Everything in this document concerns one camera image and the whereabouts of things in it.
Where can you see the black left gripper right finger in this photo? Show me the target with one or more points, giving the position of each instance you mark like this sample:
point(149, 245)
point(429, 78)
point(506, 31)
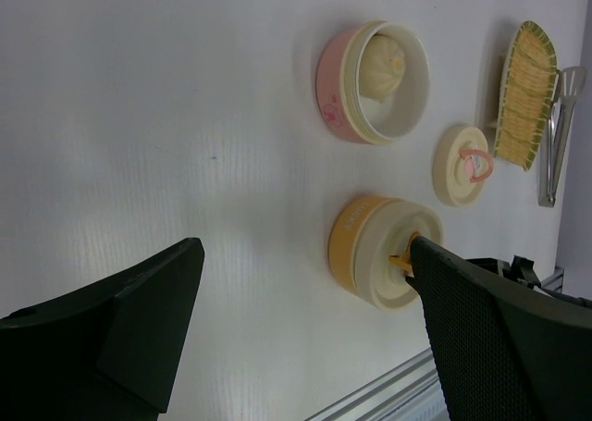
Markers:
point(503, 350)

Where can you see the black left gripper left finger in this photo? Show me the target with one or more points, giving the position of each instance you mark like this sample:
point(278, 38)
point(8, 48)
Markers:
point(107, 351)

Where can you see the cream lid with orange knob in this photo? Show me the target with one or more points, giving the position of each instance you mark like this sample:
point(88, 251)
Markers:
point(386, 233)

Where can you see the cream lid with pink knob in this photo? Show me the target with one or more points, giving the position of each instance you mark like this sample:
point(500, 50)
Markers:
point(462, 164)

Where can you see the metal tongs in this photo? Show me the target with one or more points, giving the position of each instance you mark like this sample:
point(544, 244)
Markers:
point(569, 85)

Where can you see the pink lunch box bowl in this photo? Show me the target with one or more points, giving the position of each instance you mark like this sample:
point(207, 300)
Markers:
point(349, 114)

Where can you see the white steamed bun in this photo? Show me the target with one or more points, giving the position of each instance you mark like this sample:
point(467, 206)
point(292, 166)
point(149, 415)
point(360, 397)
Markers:
point(382, 68)

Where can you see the orange lunch box bowl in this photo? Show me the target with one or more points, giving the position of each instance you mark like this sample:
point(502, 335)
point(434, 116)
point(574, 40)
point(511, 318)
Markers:
point(345, 235)

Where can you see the woven bamboo tray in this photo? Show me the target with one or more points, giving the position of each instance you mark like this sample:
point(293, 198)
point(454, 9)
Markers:
point(527, 87)

